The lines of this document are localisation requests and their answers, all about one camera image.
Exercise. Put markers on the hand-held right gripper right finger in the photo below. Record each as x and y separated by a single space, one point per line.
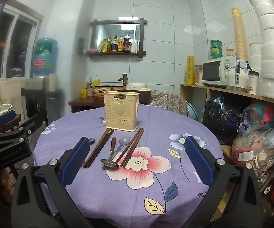
198 159

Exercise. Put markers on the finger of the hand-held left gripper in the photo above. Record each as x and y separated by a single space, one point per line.
5 118
30 125

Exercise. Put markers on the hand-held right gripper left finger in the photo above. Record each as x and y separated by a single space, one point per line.
76 159

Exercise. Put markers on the all-metal spoon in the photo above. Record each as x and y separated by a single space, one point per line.
92 140

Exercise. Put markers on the beige plastic utensil holder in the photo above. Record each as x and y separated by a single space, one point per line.
121 118

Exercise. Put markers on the dark wooden chair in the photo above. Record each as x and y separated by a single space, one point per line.
6 130

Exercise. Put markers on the black plastic bag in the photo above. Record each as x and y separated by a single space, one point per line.
222 118

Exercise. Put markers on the teal plastic basin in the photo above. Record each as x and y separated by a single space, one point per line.
190 111

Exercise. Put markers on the stack of beige paper cups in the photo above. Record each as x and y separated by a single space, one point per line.
53 83

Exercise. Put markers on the dark wooden washstand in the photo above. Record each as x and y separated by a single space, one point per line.
84 104

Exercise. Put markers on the light wooden shelf unit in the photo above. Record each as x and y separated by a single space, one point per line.
194 99

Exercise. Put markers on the red patterned plastic bag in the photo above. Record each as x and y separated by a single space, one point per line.
258 152

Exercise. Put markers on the yellow mug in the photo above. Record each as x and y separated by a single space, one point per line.
84 93

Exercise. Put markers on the paisley cloth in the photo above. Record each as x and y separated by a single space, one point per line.
167 102

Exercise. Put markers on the purple floral tablecloth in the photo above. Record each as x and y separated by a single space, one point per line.
132 194

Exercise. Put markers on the small patterned bottle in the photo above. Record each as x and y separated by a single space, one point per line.
90 93

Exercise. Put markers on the woven-pattern sink basin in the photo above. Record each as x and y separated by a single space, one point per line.
99 93

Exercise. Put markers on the blue water jug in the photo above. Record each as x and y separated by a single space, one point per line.
44 57

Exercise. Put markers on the blue toothbrush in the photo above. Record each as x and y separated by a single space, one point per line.
90 82

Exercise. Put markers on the multicoloured plastic bag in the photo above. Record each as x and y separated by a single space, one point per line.
262 116

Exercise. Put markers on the window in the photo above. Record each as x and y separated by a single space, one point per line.
9 40

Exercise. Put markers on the yellow soap pump bottle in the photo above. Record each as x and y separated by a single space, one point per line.
96 82

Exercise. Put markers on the glass jar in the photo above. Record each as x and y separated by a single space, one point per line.
198 76

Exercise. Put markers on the white and brown rice cooker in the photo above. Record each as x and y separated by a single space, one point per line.
144 95

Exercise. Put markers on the white electric kettle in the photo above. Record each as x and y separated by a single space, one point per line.
234 78

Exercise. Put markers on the yellow wrapped roll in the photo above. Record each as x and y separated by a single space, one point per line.
190 71

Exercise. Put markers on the white microwave oven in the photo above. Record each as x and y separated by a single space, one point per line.
213 71

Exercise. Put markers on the brass faucet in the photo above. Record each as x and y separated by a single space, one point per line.
124 79

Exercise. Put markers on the small pink object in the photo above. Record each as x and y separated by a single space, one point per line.
92 50

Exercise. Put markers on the green instant noodle bowl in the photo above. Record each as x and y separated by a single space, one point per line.
216 51
216 57

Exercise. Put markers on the yellow snack packet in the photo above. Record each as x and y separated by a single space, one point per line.
102 46

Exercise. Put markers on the beige jar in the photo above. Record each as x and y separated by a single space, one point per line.
230 52

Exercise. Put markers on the yellow oil bottle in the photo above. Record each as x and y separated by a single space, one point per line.
109 45

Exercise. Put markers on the green stacked containers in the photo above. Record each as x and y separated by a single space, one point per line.
216 44

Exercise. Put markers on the purple-label bottle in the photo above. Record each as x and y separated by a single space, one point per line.
114 45

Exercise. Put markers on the short stack of foam bowls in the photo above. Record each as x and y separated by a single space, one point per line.
255 57

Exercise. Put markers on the amber bottle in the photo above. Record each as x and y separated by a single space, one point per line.
120 45

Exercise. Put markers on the dark sauce bottle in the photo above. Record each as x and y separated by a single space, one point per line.
127 45

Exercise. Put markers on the white plastic bottle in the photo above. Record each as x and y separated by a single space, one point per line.
134 46

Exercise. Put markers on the tall stack of foam bowls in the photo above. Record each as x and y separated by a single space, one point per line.
272 52

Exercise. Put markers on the stack of yellow paper cups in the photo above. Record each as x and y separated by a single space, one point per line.
239 35

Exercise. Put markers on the wooden framed mirror shelf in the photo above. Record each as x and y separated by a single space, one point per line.
116 21

